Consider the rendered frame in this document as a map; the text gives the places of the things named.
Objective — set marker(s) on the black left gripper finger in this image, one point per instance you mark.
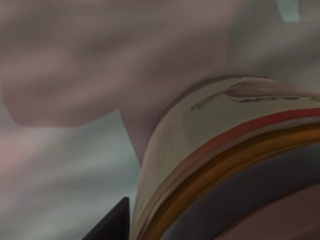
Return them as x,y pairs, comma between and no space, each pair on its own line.
113,222

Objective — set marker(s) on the cream striped cylindrical container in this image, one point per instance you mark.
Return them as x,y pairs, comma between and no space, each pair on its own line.
225,162

